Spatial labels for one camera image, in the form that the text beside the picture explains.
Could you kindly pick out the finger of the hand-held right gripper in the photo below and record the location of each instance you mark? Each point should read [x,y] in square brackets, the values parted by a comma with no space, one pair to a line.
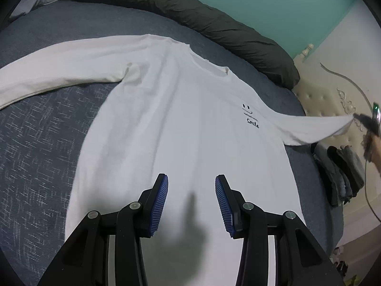
[361,120]

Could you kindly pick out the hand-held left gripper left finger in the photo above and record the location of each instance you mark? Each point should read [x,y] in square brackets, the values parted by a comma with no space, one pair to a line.
[159,205]

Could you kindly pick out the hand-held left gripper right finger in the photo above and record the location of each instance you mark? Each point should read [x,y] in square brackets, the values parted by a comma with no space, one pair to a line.
[223,205]

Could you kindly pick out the white long-sleeve shirt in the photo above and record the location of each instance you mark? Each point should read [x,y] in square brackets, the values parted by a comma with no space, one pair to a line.
[184,125]

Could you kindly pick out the pile of folded clothes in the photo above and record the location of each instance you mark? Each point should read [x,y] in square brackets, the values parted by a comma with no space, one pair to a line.
[342,169]

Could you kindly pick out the person's right hand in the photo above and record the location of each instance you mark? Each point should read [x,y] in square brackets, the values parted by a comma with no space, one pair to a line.
[372,149]

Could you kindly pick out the cream tufted headboard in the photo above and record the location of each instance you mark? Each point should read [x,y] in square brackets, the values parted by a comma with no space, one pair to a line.
[324,98]

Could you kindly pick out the blue patterned bedspread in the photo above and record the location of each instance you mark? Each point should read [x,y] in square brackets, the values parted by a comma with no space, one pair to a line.
[38,143]

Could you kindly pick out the dark grey bolster pillow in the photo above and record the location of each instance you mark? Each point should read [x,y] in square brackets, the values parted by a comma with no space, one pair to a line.
[178,9]

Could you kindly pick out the light grey sheet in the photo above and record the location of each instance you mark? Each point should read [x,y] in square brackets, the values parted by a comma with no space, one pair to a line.
[32,0]

